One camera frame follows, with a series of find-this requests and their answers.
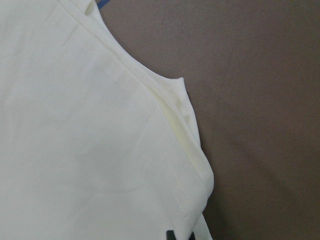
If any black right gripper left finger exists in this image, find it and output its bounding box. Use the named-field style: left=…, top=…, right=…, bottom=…
left=166, top=230, right=176, bottom=240

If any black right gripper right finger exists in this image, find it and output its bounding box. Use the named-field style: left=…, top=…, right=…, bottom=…
left=188, top=232, right=196, bottom=240

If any cream long-sleeve Twinkle shirt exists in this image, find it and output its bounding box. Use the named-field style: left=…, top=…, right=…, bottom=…
left=0, top=0, right=214, bottom=240

